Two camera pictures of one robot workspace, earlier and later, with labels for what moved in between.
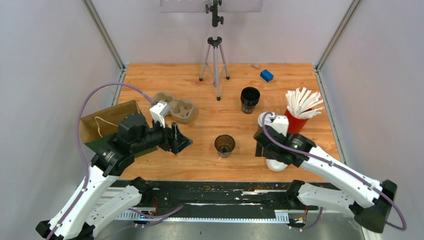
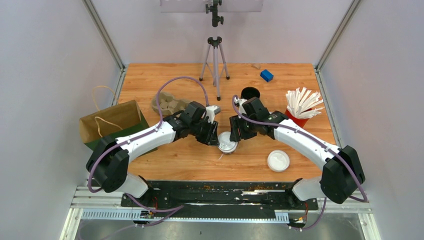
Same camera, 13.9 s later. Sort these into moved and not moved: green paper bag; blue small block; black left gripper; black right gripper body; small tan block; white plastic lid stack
Moved: black left gripper; black right gripper body
Not moved: blue small block; green paper bag; small tan block; white plastic lid stack
